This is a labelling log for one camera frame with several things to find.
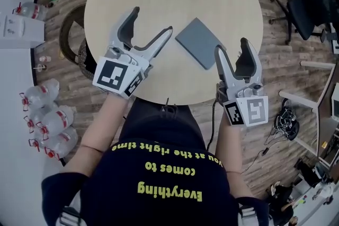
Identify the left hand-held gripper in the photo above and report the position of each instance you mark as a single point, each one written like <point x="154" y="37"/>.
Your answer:
<point x="114" y="74"/>

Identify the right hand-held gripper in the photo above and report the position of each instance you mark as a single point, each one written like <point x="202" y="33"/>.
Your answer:
<point x="251" y="111"/>

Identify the grey notebook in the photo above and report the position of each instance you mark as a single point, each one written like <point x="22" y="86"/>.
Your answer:
<point x="198" y="42"/>

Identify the person's left forearm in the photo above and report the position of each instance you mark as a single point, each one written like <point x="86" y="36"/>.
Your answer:
<point x="106" y="124"/>

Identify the person's right forearm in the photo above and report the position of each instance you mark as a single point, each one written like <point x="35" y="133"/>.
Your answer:
<point x="227" y="145"/>

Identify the white-legged table dark top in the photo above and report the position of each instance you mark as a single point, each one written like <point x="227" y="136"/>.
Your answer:
<point x="299" y="99"/>

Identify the dark woven round chair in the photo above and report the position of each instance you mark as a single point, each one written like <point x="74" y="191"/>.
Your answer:
<point x="64" y="34"/>

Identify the person's black trousers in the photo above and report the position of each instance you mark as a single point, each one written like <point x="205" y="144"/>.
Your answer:
<point x="148" y="113"/>

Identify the black mesh office chair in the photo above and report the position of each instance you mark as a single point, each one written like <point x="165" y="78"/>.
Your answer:
<point x="310" y="13"/>

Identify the small clear drink bottle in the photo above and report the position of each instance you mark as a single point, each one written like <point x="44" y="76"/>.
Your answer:
<point x="45" y="58"/>

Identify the white microwave oven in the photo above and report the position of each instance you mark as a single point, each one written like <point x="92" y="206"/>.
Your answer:
<point x="335" y="106"/>

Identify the plastic cup with straw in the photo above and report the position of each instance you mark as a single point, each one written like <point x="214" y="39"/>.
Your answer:
<point x="39" y="68"/>

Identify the white box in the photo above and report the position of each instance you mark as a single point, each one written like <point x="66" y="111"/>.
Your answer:
<point x="21" y="31"/>

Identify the person's dark printed t-shirt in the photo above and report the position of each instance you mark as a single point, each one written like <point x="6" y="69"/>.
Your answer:
<point x="159" y="209"/>

